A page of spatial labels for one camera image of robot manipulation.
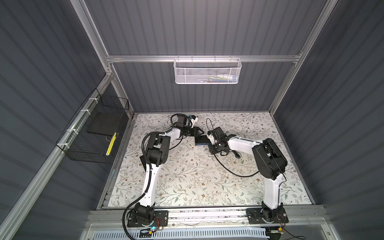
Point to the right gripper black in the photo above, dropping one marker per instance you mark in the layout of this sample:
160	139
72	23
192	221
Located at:
210	146

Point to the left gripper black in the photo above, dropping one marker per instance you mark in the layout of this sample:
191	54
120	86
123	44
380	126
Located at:
195	131

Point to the black ribbed network switch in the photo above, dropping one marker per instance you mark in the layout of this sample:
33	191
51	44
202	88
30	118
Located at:
202	140

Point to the black network switch blue ports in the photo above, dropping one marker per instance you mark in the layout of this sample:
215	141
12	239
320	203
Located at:
143	161

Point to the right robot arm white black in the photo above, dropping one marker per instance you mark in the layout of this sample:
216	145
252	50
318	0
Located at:
270	161

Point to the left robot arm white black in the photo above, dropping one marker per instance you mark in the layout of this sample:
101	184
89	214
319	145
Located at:
155	149

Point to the markers in white basket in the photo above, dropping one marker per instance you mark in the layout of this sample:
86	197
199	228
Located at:
218	79

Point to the black foam pad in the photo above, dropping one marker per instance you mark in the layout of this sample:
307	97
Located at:
104	124

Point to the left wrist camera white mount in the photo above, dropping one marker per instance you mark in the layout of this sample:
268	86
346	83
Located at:
193	119

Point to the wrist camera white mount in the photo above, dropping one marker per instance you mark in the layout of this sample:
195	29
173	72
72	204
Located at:
193	119
211	138

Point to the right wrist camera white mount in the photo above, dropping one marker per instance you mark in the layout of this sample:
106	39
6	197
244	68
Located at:
211	138

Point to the white wire mesh basket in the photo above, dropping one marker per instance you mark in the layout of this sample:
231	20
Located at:
188	71

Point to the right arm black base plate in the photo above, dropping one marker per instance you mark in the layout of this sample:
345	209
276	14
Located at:
267	216

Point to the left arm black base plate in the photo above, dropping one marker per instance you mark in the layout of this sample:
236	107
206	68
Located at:
151	219

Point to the black wire basket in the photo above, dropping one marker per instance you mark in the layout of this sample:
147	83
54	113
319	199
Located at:
79	145

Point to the white ventilated cable duct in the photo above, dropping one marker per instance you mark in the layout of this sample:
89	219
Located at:
204	233

